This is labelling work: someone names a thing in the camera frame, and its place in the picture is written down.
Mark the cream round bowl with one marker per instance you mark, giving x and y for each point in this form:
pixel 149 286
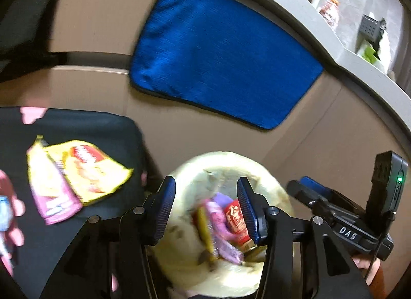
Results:
pixel 205 167

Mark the purple yellow snack wrapper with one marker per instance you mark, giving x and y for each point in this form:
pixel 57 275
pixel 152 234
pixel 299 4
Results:
pixel 48 186

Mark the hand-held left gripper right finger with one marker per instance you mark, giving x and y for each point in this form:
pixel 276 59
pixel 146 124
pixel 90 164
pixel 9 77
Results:
pixel 249 212

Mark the yellow snack wrapper red logo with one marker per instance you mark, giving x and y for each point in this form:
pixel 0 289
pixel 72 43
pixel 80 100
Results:
pixel 93 173

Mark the pink wrapper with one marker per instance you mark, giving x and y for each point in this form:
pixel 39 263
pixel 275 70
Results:
pixel 218 222

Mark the blue towel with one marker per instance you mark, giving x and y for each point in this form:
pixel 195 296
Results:
pixel 218 54

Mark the black perforated metal box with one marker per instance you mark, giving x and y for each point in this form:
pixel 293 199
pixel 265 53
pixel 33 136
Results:
pixel 369 25

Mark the light blue white packet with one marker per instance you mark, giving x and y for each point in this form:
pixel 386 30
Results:
pixel 4 212

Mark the red filled plastic jar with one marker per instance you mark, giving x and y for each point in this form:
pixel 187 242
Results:
pixel 330 13

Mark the red gold printed packet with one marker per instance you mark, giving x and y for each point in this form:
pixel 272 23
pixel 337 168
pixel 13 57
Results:
pixel 234 222

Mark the black pink printed mat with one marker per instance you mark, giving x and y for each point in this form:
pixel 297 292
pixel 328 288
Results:
pixel 96 125

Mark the slim yellow wrapper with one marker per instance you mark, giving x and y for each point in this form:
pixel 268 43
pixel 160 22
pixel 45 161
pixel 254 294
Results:
pixel 205 234

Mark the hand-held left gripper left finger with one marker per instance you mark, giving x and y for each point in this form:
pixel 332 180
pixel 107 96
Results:
pixel 165 209

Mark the person's right hand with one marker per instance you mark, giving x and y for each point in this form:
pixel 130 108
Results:
pixel 366 267

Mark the green packet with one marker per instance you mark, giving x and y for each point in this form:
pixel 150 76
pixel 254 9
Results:
pixel 371 54

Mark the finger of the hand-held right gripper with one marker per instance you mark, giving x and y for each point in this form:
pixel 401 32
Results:
pixel 318 186
pixel 298 191

